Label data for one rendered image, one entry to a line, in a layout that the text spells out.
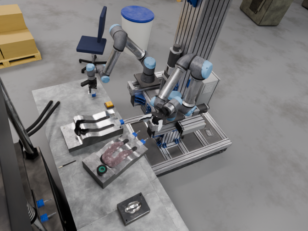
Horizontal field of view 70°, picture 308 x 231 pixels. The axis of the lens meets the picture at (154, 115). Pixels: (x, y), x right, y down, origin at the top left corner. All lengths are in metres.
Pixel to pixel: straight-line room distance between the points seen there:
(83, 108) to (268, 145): 2.73
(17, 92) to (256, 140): 3.67
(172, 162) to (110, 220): 1.19
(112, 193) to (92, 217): 0.21
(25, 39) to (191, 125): 3.10
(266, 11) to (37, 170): 6.48
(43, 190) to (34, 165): 0.24
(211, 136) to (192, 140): 0.29
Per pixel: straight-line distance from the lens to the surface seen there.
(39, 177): 2.01
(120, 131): 2.08
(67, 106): 2.39
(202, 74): 1.58
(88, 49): 3.78
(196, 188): 2.89
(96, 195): 1.84
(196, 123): 2.16
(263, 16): 7.15
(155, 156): 2.72
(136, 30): 4.22
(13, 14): 4.43
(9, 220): 0.57
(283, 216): 3.27
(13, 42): 4.24
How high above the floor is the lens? 2.51
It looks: 48 degrees down
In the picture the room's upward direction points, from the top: 12 degrees clockwise
